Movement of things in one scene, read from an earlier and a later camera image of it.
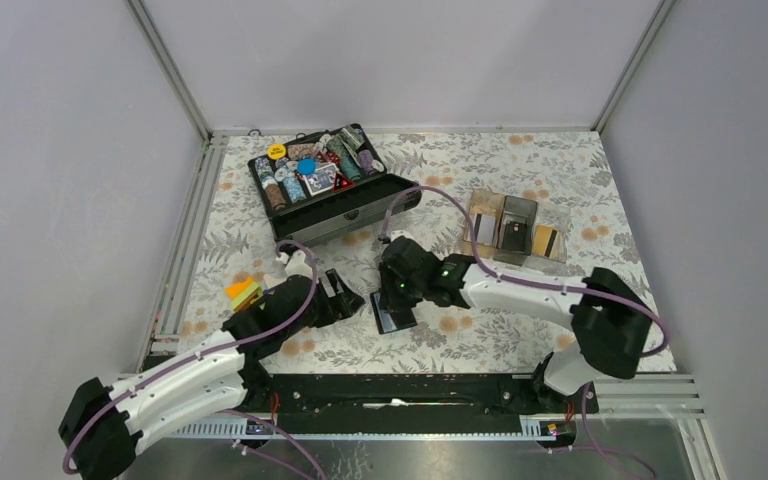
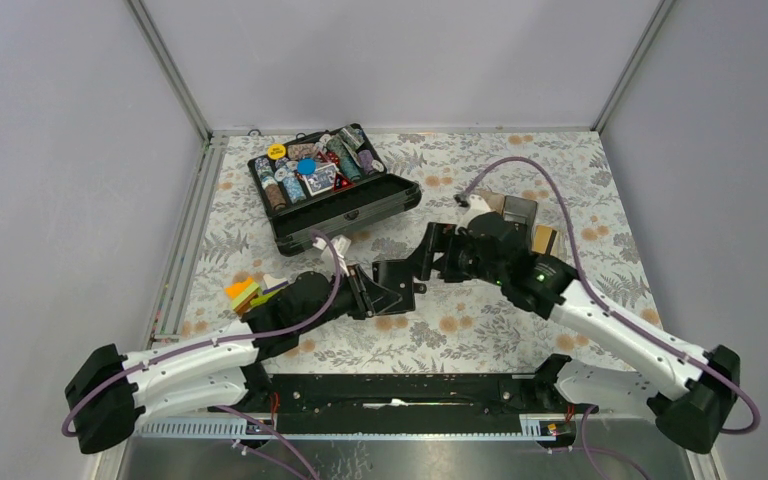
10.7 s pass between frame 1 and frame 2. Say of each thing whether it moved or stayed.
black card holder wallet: moved
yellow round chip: stayed
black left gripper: moved
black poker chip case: stayed
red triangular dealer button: stayed
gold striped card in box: stayed
